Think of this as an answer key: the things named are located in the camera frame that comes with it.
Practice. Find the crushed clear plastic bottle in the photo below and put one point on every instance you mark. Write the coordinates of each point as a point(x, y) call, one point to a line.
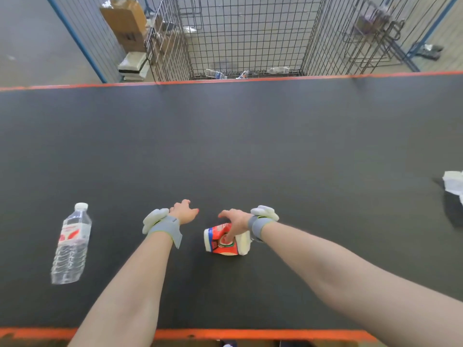
point(215, 74)
point(278, 70)

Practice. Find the person's left thumb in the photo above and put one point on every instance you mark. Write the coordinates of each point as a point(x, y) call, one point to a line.
point(194, 213)

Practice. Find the red and white paper cup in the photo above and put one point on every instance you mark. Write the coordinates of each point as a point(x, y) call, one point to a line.
point(219, 243)

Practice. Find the person's right forearm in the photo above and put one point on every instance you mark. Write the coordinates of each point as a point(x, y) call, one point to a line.
point(354, 281)

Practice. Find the person's left forearm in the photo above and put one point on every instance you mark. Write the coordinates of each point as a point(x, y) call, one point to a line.
point(126, 292)

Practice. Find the person's right thumb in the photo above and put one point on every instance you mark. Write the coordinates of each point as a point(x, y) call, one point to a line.
point(224, 213)

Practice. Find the grey wristband with white tracker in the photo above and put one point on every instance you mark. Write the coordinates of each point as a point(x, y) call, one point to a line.
point(164, 224)
point(261, 220)

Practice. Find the blue framed mesh fence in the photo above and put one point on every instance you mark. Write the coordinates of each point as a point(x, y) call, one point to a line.
point(85, 36)

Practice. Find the crumpled white plastic bag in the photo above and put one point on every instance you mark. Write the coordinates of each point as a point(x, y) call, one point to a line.
point(455, 182)

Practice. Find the person's right hand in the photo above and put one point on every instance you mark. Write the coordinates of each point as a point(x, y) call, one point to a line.
point(239, 220)

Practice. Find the crumpled plastic wrapper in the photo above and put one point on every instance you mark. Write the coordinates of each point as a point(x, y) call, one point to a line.
point(243, 74)

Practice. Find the blue metal frame post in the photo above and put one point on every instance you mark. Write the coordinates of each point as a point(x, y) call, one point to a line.
point(430, 28)

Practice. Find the person's left hand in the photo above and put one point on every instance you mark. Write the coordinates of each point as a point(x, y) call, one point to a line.
point(183, 214)

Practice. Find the clear plastic water bottle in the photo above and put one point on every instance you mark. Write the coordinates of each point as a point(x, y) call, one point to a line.
point(71, 245)

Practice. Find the stack of white foam trays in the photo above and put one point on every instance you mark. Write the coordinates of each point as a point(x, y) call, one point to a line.
point(133, 66)

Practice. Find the brown cardboard box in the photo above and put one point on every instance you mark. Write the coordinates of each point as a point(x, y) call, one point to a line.
point(124, 21)

